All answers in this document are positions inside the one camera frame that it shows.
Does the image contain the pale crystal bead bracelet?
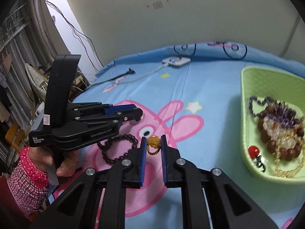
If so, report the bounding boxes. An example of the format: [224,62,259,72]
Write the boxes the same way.
[274,129,305,178]

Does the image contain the dark smoky bead bracelet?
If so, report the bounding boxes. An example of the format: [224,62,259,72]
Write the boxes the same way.
[96,134,139,165]

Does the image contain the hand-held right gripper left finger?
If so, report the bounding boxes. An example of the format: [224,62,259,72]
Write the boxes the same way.
[30,136,147,229]

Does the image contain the grey wall cable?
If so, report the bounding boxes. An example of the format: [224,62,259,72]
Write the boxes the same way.
[279,12,302,58]

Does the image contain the hanging wall wires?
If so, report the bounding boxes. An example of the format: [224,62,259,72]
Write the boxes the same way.
[44,0,104,73]

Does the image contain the green plastic basket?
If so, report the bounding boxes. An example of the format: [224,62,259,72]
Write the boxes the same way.
[240,65,305,185]

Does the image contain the black cable with angled plug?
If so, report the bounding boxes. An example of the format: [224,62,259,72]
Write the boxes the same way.
[83,67,136,90]

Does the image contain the white controller cable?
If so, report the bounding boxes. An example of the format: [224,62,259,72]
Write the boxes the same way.
[102,63,167,93]

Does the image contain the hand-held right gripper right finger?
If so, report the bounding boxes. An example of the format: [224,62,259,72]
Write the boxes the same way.
[160,134,279,229]

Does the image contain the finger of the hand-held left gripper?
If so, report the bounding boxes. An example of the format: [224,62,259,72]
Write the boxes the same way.
[74,108,143,125]
[67,101,137,118]

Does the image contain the person's left hand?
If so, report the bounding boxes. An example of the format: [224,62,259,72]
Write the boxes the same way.
[21,145,79,178]

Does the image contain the purple bead necklace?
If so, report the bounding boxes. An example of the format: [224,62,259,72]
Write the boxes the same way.
[248,95,302,128]

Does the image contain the red bead pendant black cord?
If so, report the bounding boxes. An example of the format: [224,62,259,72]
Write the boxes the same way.
[248,145,266,173]

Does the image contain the white controller box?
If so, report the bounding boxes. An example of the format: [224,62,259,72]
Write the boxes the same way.
[162,56,191,68]

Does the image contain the beige padded board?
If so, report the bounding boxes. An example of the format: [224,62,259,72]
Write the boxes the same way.
[25,63,50,96]

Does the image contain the cartoon pig printed blanket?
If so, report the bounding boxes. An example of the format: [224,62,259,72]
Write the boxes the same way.
[45,42,305,229]

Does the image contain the large brown bead bracelet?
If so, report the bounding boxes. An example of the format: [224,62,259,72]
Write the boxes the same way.
[258,110,305,159]

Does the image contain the grey curtain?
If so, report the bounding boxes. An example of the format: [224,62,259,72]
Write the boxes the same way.
[0,0,72,148]

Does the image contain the wooden chair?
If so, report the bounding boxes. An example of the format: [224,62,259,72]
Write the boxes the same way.
[5,122,27,153]

